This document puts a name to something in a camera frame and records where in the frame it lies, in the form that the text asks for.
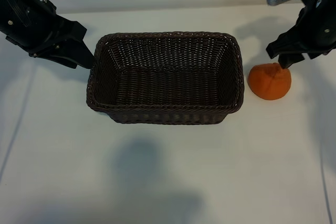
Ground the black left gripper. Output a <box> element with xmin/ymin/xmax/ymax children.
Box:
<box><xmin>0</xmin><ymin>0</ymin><xmax>95</xmax><ymax>70</ymax></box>

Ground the orange fruit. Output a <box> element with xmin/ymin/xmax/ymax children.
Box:
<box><xmin>248</xmin><ymin>62</ymin><xmax>292</xmax><ymax>101</ymax></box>

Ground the dark brown woven basket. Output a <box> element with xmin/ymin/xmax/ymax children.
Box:
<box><xmin>86</xmin><ymin>31</ymin><xmax>245</xmax><ymax>126</ymax></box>

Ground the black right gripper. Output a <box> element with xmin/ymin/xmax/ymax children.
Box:
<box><xmin>265</xmin><ymin>0</ymin><xmax>336</xmax><ymax>69</ymax></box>

